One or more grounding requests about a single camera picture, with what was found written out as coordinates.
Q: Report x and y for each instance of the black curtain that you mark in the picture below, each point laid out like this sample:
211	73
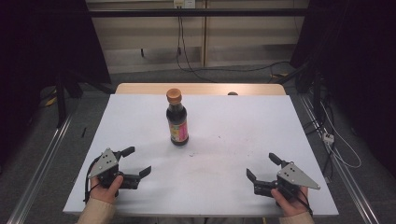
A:
37	62
358	62

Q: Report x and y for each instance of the yellow floor tape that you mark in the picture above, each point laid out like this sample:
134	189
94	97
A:
51	101

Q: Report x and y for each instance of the aluminium floor rail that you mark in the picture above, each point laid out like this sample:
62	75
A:
342	168
40	168

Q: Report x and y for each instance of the white board sheet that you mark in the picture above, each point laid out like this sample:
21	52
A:
218	161

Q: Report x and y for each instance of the white wall socket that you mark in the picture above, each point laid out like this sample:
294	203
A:
184	3

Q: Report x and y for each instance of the black horizontal bar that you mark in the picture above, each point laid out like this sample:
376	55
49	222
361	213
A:
218	12

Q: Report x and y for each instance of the small black stick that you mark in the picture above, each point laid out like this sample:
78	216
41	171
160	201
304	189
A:
83	132

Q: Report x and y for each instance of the dark sauce bottle orange cap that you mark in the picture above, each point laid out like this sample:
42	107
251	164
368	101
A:
177	124

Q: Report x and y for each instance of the person's right hand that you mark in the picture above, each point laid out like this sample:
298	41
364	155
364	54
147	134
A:
291	207

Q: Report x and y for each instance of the black metal stand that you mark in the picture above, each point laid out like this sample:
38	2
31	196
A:
317	90
60	102

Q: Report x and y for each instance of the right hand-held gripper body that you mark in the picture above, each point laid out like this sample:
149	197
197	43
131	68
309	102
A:
294	177

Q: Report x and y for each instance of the white power strip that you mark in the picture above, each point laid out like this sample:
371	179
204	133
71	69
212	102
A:
328	137

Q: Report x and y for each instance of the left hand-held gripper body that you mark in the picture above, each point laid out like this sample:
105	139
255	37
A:
104	165

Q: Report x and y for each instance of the person's left hand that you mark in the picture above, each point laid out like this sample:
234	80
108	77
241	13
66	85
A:
104	193

